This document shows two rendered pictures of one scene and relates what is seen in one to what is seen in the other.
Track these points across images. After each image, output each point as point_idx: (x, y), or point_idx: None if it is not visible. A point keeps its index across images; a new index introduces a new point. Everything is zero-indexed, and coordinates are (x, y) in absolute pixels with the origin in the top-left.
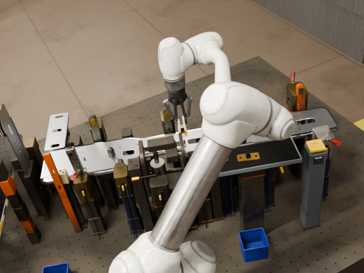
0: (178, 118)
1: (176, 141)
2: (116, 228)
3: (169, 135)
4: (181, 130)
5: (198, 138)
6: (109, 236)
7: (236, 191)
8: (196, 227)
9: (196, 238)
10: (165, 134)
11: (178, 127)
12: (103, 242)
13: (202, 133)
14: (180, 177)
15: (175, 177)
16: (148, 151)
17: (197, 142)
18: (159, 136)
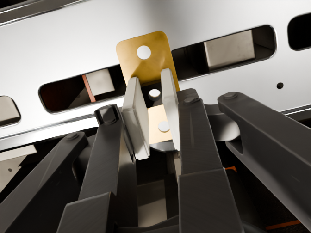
0: (138, 137)
1: (115, 60)
2: (13, 160)
3: (69, 13)
4: (148, 107)
5: (217, 38)
6: (5, 176)
7: (264, 51)
8: (177, 158)
9: (177, 172)
10: (44, 3)
11: (122, 58)
12: (2, 189)
13: (239, 2)
14: (154, 205)
15: (139, 207)
16: (5, 130)
17: (209, 56)
18: (16, 17)
